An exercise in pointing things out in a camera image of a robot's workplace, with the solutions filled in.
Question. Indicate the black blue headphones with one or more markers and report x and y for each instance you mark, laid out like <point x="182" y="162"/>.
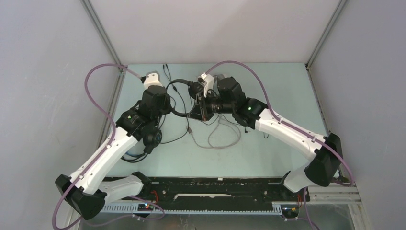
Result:
<point x="150" y="140"/>

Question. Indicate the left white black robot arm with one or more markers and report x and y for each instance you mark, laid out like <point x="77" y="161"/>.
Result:
<point x="85" y="189"/>

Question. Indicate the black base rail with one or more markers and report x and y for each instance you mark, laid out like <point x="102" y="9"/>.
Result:
<point x="214" y="194"/>

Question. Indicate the white headphones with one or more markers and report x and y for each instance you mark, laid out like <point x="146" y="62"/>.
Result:
<point x="219" y="77"/>

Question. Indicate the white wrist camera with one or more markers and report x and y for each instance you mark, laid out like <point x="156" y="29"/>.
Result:
<point x="207" y="81"/>
<point x="151" y="79"/>

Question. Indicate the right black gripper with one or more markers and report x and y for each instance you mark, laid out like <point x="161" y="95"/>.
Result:
<point x="200" y="111"/>

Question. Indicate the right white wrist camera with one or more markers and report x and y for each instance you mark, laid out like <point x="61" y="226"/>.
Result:
<point x="207" y="81"/>

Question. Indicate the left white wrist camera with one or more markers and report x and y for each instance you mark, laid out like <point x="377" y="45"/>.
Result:
<point x="151" y="79"/>

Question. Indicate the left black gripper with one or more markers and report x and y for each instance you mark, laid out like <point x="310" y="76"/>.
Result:
<point x="168" y="107"/>

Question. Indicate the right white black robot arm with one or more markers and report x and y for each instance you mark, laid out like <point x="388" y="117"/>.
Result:
<point x="225" y="96"/>

